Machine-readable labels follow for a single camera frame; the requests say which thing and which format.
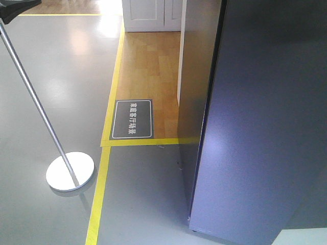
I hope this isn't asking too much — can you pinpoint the dark floor sign sticker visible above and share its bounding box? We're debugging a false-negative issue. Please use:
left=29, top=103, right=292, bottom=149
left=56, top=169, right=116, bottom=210
left=110, top=99, right=154, bottom=140

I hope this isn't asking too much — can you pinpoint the silver stanchion pole stand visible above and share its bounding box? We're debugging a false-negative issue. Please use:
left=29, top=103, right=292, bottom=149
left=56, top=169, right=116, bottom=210
left=0, top=20, right=95, bottom=191

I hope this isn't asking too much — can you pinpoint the white cabinet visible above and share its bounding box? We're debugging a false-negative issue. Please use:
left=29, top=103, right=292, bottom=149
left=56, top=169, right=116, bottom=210
left=122, top=0, right=183, bottom=32

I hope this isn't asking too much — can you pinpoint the dark grey refrigerator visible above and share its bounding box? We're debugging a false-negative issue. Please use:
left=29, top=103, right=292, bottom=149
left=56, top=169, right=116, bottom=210
left=178, top=1, right=326, bottom=244

